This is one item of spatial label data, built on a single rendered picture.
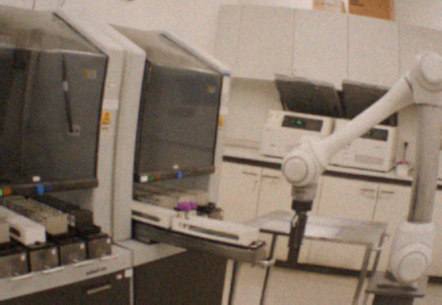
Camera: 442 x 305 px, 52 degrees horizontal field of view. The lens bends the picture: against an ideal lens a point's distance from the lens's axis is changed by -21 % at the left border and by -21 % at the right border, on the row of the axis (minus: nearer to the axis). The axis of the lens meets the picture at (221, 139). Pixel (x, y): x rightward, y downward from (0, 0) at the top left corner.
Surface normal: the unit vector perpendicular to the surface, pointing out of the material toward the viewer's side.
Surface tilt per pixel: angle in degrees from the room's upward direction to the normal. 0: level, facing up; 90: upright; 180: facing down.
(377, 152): 90
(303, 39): 90
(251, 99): 90
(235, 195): 90
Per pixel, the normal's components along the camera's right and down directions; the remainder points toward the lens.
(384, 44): -0.44, 0.01
